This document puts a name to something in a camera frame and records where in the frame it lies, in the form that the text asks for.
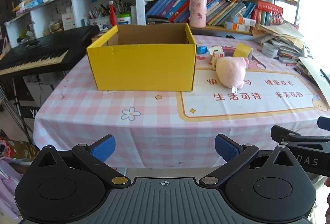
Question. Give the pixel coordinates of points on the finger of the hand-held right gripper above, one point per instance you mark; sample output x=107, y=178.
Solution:
x=324, y=124
x=282, y=132

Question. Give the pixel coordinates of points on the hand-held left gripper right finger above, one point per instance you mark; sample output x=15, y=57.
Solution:
x=226, y=148

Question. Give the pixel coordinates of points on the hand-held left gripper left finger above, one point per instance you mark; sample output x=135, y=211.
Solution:
x=103, y=148

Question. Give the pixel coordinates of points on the pink plush toy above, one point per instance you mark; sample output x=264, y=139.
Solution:
x=229, y=70

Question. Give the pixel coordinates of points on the yellow cardboard box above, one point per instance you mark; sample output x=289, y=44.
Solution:
x=141, y=66

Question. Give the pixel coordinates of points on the yellow tape roll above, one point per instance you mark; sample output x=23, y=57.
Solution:
x=241, y=50

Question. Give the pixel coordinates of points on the white USB charger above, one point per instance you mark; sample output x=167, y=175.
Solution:
x=215, y=50

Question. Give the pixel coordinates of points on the person's right hand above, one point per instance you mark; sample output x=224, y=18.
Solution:
x=328, y=188

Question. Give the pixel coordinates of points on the black pen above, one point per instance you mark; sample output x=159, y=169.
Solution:
x=305, y=75

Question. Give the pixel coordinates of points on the grey tin pencil case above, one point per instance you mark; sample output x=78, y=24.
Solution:
x=288, y=60

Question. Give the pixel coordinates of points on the grey tape roll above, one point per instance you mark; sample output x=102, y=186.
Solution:
x=270, y=50

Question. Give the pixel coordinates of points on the black keyboard stand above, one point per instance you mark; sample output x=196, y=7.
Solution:
x=28, y=108

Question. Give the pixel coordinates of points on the small white red-label box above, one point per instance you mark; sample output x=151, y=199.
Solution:
x=217, y=60

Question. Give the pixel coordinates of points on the pile of papers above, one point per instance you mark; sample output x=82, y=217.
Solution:
x=278, y=33

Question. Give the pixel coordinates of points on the purple backpack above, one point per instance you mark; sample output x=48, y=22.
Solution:
x=9, y=188

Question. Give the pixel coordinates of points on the small blue pencil sharpener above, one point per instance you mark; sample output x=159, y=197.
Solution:
x=202, y=49

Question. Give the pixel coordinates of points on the colourful patterned box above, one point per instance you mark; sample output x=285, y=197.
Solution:
x=274, y=18

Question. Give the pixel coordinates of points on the orange white medicine box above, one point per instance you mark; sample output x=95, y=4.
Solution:
x=242, y=20
x=236, y=26

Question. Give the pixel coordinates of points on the black electronic keyboard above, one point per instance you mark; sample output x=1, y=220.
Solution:
x=38, y=51

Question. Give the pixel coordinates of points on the thick red dictionary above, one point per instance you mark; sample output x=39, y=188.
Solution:
x=268, y=6

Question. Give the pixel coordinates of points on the white jar green lid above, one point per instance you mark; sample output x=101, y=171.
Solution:
x=123, y=20

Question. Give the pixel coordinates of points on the pen holder with pens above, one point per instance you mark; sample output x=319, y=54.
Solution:
x=99, y=18

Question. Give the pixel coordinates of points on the red tassel charm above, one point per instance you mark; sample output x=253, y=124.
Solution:
x=112, y=14

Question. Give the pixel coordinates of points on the black stapler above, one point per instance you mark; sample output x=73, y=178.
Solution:
x=157, y=20

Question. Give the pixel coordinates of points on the pink cartoon canister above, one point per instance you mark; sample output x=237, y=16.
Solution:
x=198, y=11

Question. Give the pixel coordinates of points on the row of shelf books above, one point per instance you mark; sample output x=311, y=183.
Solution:
x=175, y=5

